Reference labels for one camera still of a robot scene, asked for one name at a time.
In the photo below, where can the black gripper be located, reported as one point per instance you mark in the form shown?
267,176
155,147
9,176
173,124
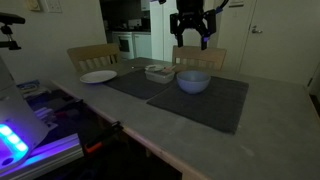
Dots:
191,15

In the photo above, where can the blue bowl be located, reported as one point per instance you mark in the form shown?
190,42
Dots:
193,82

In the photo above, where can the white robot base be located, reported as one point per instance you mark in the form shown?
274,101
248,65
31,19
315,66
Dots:
21,132

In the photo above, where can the wooden chair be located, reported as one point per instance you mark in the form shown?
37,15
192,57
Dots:
212,58
94,56

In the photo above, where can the white cabinet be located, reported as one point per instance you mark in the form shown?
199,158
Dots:
162,41

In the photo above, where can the clear plastic container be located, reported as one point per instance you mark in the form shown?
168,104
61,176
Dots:
157,73

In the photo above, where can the white stove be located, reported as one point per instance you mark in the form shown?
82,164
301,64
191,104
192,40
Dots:
125,42

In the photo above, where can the dark grey placemat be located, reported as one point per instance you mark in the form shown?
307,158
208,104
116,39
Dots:
219,106
136,84

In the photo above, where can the white door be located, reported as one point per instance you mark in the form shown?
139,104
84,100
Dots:
283,40

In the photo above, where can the large white plate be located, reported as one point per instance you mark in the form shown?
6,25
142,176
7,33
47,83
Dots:
98,76

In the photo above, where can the orange black clamp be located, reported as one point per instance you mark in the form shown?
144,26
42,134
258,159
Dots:
97,142

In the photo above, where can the camera on tripod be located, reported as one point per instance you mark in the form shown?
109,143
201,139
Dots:
9,19

